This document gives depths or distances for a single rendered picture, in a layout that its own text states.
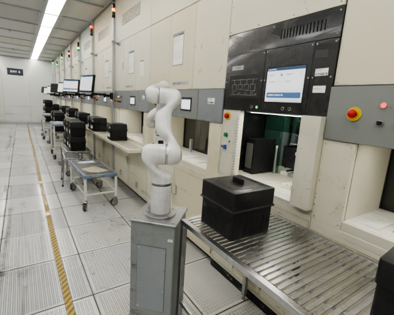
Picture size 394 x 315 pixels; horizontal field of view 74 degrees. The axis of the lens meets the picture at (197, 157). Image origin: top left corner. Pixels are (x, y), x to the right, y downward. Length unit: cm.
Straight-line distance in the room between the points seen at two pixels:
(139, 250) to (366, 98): 142
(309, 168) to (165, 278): 103
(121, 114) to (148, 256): 342
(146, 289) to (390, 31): 181
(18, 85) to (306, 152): 1404
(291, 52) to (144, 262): 151
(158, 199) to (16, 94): 1355
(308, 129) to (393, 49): 50
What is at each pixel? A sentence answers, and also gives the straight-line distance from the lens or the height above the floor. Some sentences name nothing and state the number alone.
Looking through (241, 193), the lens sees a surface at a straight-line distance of 130.
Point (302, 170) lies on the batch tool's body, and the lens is 160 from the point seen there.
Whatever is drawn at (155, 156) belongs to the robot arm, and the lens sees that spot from 147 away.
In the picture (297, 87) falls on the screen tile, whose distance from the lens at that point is 169.
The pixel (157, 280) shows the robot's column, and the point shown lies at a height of 40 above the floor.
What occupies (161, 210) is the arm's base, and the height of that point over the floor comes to 80.
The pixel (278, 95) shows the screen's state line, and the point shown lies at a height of 151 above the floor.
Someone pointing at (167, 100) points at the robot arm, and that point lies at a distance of 165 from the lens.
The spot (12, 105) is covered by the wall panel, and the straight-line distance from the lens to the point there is 1483.
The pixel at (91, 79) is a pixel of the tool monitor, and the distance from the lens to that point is 454.
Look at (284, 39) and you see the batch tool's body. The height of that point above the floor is 184.
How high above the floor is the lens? 142
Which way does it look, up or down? 11 degrees down
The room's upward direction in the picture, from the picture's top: 4 degrees clockwise
